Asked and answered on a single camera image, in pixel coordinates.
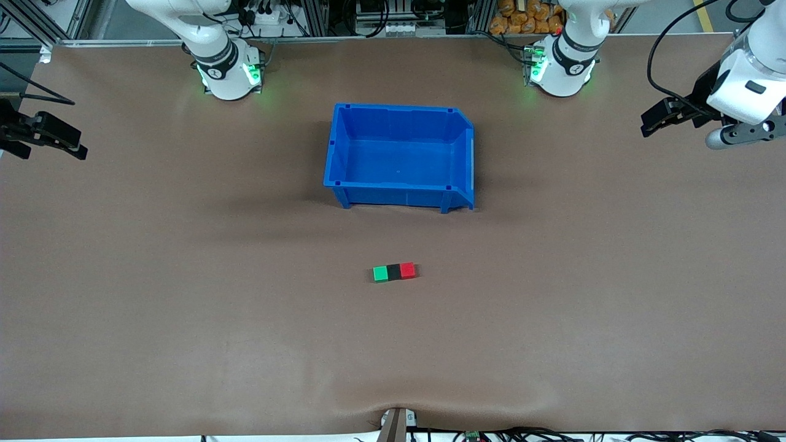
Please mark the red cube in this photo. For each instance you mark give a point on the red cube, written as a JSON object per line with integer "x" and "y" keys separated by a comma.
{"x": 408, "y": 271}

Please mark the white power strip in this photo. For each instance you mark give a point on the white power strip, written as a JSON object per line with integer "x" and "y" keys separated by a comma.
{"x": 270, "y": 17}

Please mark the silver table edge rail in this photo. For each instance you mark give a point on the silver table edge rail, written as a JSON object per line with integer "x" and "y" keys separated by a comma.
{"x": 307, "y": 38}

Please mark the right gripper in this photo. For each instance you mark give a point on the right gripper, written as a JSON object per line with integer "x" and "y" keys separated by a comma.
{"x": 13, "y": 129}

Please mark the blue plastic storage bin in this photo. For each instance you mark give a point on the blue plastic storage bin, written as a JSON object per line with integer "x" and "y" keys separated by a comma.
{"x": 399, "y": 159}

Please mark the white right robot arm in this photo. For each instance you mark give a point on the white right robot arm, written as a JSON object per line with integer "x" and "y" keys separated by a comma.
{"x": 215, "y": 55}

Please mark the black cube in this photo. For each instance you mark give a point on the black cube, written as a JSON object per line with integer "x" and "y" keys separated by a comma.
{"x": 394, "y": 272}

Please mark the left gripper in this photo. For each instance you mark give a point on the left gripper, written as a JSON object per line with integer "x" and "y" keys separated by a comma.
{"x": 698, "y": 100}

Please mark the green cube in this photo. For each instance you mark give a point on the green cube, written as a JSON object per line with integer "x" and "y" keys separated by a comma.
{"x": 381, "y": 274}

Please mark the orange snack bags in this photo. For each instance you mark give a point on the orange snack bags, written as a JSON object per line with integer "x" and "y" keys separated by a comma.
{"x": 522, "y": 18}

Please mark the white terminal block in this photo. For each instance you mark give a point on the white terminal block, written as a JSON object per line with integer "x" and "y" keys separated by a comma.
{"x": 400, "y": 29}

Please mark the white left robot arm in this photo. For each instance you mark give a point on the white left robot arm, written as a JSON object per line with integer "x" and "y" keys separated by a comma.
{"x": 568, "y": 67}

